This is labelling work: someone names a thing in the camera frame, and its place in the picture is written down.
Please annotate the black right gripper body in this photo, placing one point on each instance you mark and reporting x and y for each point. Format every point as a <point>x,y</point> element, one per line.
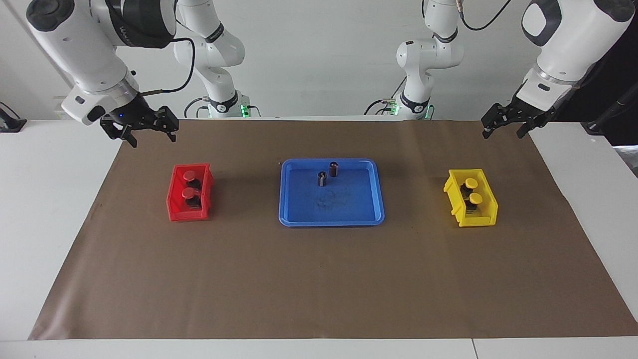
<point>132,112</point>

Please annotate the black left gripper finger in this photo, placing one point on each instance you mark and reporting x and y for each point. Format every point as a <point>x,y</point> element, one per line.
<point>489,130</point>
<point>526,129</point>

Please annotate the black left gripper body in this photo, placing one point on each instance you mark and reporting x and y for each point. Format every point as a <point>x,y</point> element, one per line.
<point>518,113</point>

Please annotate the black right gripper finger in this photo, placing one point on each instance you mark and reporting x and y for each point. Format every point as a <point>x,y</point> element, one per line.
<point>173,134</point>
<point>129,138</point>

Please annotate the red push button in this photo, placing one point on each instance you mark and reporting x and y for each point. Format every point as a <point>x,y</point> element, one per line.
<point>189,175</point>
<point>189,193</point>

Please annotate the yellow push button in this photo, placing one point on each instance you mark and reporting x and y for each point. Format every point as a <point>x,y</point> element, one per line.
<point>471,182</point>
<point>476,198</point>

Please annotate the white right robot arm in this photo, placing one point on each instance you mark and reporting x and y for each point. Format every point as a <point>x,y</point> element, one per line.
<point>75,45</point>

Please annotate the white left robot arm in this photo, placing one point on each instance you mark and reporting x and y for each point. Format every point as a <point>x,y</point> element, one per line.
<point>568,45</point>

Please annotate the blue plastic tray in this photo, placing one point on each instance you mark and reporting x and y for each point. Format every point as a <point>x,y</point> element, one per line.
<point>339,207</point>

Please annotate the red plastic bin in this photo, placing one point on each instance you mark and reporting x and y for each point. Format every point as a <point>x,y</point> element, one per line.
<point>174,199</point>

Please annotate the yellow plastic bin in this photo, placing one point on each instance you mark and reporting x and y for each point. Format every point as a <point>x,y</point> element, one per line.
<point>486,209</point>

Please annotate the black stand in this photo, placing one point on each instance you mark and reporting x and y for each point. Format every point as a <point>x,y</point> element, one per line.
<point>613,112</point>

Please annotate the black cylindrical capacitor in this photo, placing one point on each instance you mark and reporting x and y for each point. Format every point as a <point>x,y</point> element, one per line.
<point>322,178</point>
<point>334,168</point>

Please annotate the brown paper table mat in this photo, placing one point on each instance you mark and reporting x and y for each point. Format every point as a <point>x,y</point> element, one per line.
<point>319,279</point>

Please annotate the white wall socket box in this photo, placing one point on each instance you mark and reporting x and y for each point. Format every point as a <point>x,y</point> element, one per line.
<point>62,107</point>

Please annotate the black clamp mount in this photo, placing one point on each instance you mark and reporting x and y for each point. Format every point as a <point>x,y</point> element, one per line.
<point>10,124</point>

